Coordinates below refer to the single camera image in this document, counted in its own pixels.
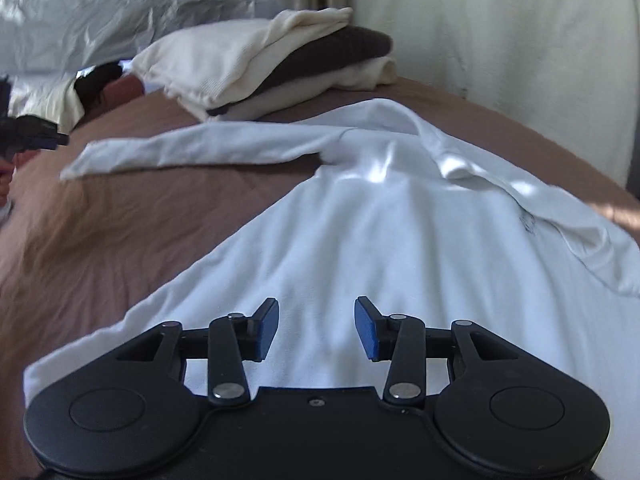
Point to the white long-sleeve shirt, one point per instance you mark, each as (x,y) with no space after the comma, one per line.
(419,221)

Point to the cream covered mattress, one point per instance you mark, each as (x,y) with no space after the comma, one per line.
(568,69)

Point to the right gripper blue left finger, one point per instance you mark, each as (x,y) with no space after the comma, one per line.
(233,339)

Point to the cream printed cloth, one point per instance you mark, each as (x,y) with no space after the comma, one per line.
(53,99)

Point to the cream folded garment top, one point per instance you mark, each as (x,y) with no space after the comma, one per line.
(209,66)

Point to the silver foil sheet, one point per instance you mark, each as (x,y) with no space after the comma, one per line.
(46,41)

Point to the dark brown folded garment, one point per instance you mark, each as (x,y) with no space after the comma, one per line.
(345,47)

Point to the cream folded garment bottom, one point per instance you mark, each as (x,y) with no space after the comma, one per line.
(364,76)

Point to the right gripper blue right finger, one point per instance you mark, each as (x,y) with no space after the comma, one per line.
(400,340)

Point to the cream folded garment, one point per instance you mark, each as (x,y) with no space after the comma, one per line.
(364,76)
(209,66)

